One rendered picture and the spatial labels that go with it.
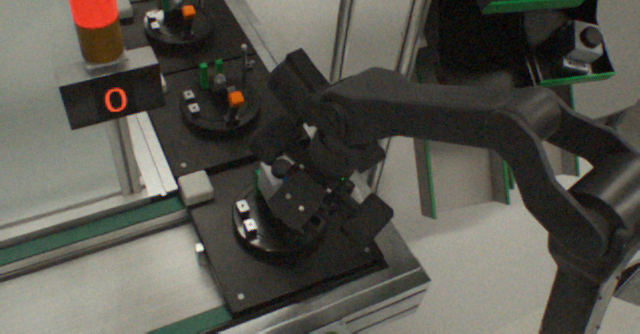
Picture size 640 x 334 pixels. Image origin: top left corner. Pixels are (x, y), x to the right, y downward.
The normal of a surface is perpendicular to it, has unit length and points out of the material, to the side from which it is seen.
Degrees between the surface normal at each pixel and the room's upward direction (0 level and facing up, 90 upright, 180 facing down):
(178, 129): 0
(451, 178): 45
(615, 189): 5
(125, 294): 0
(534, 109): 15
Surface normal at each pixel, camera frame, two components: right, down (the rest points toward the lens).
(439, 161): 0.26, 0.06
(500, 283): 0.09, -0.66
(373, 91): -0.19, -0.85
